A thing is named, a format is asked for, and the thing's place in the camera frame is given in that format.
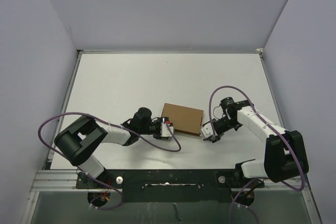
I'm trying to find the brown cardboard box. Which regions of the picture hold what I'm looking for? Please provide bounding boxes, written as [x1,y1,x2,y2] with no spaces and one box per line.
[162,103,204,136]

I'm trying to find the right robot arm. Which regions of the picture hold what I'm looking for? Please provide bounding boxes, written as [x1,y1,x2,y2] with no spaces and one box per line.
[201,97,309,187]

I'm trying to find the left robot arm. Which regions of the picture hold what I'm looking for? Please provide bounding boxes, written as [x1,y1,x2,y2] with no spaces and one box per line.
[54,108,174,188]

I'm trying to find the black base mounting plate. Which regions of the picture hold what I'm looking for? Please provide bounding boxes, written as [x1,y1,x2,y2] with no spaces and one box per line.
[75,169,265,207]

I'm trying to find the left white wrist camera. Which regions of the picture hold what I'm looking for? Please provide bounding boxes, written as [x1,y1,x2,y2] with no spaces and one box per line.
[160,121,174,138]

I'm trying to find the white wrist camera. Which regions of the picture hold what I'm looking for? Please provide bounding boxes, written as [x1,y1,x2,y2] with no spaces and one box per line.
[160,121,174,138]
[201,123,216,141]

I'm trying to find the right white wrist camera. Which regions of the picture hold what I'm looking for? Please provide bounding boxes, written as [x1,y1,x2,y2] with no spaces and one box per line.
[201,123,216,141]

